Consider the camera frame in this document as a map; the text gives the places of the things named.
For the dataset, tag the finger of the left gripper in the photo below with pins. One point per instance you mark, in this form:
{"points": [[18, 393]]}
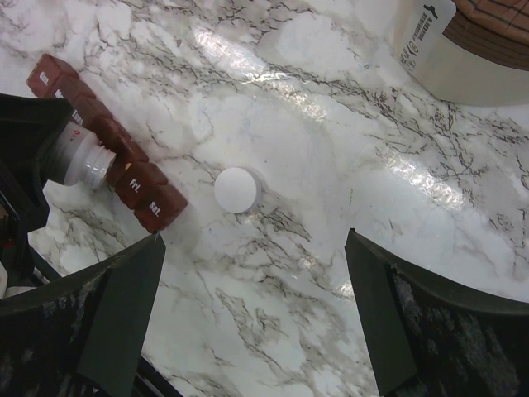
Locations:
{"points": [[29, 128]]}

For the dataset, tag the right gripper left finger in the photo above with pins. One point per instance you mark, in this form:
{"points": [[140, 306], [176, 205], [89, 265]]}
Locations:
{"points": [[82, 334]]}

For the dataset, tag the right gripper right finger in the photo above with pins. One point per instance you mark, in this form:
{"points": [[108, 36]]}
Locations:
{"points": [[430, 336]]}

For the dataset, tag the white pill bottle blue label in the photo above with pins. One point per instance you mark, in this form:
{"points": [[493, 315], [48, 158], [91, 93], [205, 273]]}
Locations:
{"points": [[78, 156]]}

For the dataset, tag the dark red weekly pill organizer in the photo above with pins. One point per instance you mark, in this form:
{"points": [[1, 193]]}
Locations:
{"points": [[140, 184]]}

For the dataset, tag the white pill bottle cap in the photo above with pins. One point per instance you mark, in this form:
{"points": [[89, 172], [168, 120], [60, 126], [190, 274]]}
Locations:
{"points": [[237, 190]]}

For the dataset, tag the beige cup brown lid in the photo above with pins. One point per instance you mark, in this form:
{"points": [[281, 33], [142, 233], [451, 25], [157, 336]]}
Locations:
{"points": [[467, 52]]}

